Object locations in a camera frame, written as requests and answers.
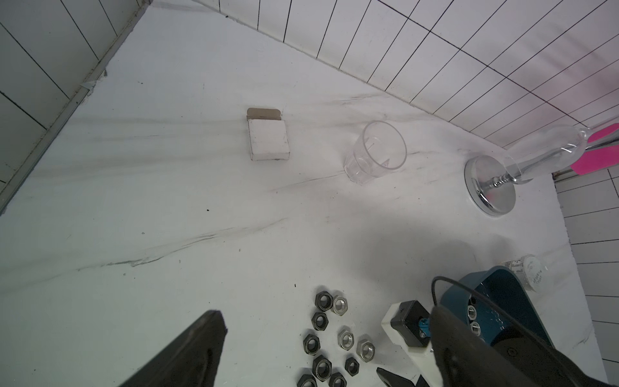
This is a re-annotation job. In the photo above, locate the black nut column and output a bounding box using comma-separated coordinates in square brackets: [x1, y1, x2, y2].
[312, 355, 332, 382]
[311, 311, 329, 332]

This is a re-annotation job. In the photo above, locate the silver nut beside black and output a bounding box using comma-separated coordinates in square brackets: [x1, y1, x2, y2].
[331, 295, 348, 316]

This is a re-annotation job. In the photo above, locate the black nut bottom middle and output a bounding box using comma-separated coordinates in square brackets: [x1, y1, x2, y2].
[344, 356, 360, 377]

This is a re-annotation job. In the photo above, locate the small white cardboard box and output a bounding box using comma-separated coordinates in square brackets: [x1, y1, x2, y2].
[247, 107, 290, 161]

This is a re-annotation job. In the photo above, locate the black nut upper left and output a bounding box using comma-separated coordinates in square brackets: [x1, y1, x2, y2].
[314, 290, 334, 312]

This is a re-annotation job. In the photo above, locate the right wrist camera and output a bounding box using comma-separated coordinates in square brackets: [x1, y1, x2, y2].
[381, 300, 432, 360]

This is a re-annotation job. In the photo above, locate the black nut left lower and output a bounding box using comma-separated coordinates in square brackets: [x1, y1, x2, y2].
[302, 333, 321, 356]

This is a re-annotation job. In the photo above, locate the silver glass rack stand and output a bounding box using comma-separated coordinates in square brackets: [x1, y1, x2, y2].
[463, 139, 588, 217]

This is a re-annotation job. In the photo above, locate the pink wine glass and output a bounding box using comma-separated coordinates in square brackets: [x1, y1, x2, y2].
[571, 121, 618, 175]

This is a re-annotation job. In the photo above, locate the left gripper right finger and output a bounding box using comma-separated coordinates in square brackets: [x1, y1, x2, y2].
[430, 306, 608, 386]

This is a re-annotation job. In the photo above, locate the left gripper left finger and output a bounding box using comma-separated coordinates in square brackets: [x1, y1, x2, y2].
[122, 310, 227, 386]

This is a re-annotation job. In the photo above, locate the clear wine glass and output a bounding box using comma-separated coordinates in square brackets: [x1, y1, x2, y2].
[504, 125, 591, 184]

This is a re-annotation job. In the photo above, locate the clear plastic cup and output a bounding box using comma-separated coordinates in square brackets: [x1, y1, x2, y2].
[343, 121, 408, 185]

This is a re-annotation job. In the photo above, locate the teal storage box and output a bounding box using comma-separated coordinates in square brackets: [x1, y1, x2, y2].
[440, 266, 553, 346]

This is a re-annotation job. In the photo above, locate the black nut left column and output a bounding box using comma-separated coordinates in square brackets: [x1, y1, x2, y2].
[311, 311, 329, 332]

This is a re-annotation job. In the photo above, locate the black nut bottom left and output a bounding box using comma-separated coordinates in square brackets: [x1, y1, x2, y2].
[297, 373, 318, 387]

